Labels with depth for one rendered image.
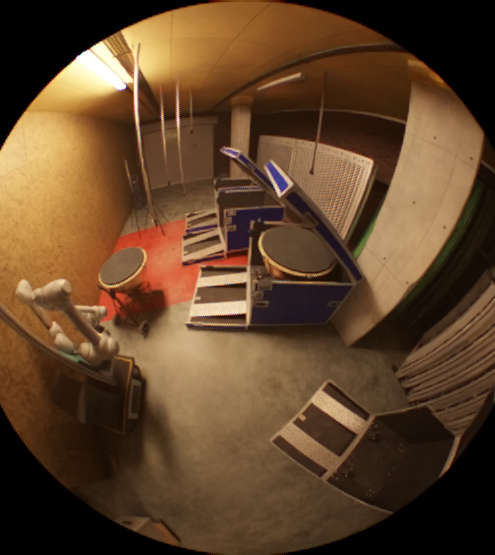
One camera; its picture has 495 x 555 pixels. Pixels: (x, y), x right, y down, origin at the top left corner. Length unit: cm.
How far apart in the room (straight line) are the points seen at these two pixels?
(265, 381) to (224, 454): 98
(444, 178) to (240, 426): 282
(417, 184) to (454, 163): 41
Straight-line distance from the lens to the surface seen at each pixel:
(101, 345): 144
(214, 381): 204
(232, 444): 206
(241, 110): 521
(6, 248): 224
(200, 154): 821
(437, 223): 160
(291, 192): 100
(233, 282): 247
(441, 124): 176
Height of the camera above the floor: 200
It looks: 47 degrees down
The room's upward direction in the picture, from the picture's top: 4 degrees clockwise
